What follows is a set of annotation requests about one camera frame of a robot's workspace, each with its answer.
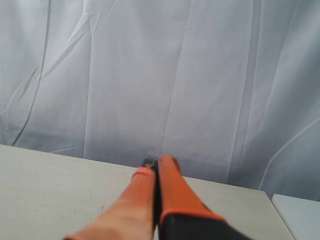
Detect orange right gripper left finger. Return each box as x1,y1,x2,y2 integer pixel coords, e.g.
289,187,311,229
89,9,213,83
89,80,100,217
64,158,158,240

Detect white backdrop curtain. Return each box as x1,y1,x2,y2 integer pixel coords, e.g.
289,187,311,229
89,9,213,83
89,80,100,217
0,0,320,201

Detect white side table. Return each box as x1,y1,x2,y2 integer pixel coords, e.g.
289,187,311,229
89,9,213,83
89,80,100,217
272,194,320,240

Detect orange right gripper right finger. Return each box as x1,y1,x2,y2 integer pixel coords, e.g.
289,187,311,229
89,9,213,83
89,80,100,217
157,155,249,240

